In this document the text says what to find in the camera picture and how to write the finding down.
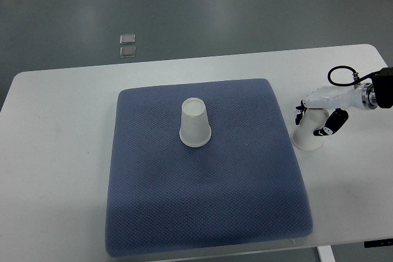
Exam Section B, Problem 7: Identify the white paper cup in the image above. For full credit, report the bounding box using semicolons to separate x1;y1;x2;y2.
179;98;211;148
291;109;329;151

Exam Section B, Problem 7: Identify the black table control panel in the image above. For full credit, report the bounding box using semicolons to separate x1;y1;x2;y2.
364;238;393;249

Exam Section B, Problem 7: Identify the white table leg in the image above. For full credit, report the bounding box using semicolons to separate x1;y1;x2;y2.
317;245;335;262

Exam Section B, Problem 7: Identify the upper metal floor plate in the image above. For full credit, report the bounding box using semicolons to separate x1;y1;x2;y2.
119;33;136;45

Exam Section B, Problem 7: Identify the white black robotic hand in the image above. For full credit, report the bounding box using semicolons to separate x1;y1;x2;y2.
295;86;374;136

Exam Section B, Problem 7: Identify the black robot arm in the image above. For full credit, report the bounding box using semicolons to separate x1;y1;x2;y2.
327;65;392;109

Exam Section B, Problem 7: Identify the white paper cup on cushion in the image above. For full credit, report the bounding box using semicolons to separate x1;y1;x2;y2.
179;98;211;148

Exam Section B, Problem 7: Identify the blue textured cushion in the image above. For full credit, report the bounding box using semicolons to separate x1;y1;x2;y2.
106;79;313;257

